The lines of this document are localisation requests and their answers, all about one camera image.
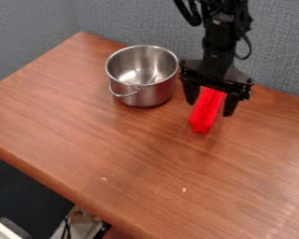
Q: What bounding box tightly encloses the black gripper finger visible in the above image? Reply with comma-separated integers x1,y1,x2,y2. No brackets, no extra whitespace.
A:
182,78,201,105
223,94,239,117

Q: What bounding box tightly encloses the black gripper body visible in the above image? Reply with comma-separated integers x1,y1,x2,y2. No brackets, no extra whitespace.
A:
179,49,253,101

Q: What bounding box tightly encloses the red plastic block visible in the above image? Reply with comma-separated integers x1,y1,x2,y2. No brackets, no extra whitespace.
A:
190,88,227,134

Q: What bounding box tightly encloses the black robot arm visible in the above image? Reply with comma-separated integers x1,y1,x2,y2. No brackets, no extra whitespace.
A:
174,0,254,117

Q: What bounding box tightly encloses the stainless steel pot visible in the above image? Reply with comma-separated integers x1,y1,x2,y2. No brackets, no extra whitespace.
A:
104,45,178,107

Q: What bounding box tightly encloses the white object at corner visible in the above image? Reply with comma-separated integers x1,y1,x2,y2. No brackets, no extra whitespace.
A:
0,215,23,239

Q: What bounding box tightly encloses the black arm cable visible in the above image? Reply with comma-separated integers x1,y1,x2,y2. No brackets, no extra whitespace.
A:
234,31,254,62

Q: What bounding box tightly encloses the grey table leg frame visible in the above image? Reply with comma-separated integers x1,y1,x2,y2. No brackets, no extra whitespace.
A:
49,205,111,239

